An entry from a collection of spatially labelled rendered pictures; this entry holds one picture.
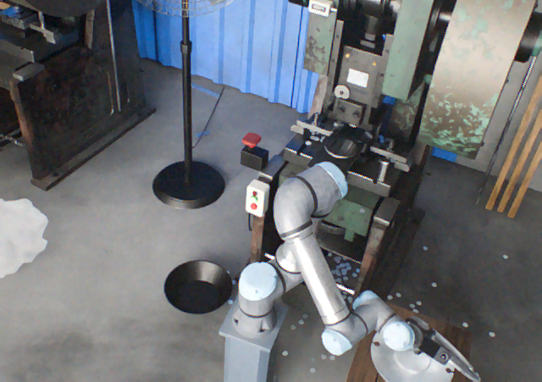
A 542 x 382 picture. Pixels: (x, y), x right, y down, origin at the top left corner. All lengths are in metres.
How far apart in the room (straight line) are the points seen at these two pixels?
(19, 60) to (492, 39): 2.21
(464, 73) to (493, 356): 1.46
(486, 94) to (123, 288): 1.78
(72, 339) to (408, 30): 1.77
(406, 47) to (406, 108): 0.50
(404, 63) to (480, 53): 0.42
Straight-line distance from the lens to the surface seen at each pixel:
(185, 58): 2.73
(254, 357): 2.06
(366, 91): 2.13
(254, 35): 3.73
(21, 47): 3.08
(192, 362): 2.48
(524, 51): 1.96
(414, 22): 1.93
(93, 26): 3.22
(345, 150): 2.22
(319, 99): 2.60
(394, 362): 2.15
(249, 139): 2.26
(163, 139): 3.53
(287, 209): 1.54
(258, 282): 1.85
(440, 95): 1.69
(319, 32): 2.05
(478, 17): 1.62
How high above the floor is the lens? 2.10
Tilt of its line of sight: 40 degrees down
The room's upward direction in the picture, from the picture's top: 6 degrees clockwise
